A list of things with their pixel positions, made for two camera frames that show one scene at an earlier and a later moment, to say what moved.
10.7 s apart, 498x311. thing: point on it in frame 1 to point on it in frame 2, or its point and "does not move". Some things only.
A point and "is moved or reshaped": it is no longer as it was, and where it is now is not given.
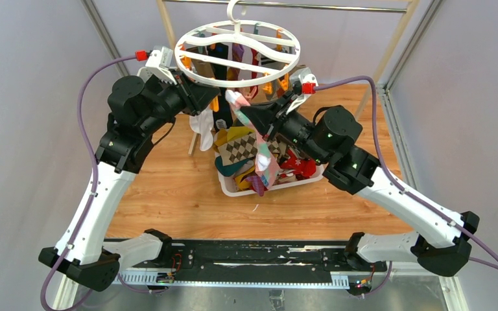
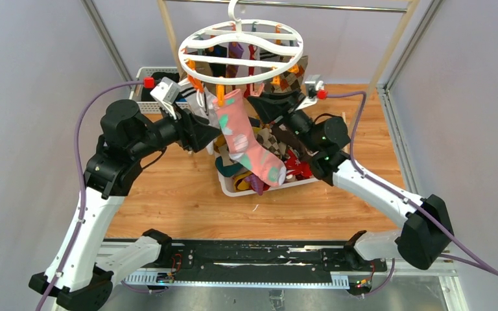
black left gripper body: (180, 98) to (188, 138)
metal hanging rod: (292, 6) does not move
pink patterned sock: (266, 164) is moved or reshaped
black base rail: (262, 262) does not move
